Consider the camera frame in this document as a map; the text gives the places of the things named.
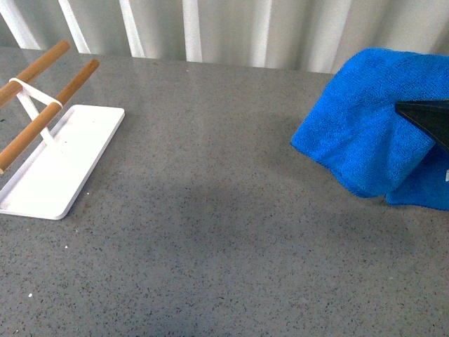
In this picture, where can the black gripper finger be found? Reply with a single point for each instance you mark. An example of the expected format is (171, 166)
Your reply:
(430, 116)

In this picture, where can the blue microfiber cloth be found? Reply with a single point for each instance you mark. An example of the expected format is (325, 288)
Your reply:
(354, 131)

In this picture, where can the white pleated curtain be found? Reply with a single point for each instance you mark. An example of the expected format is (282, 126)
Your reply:
(314, 36)

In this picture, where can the white towel rack stand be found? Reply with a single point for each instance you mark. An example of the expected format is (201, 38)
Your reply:
(48, 182)

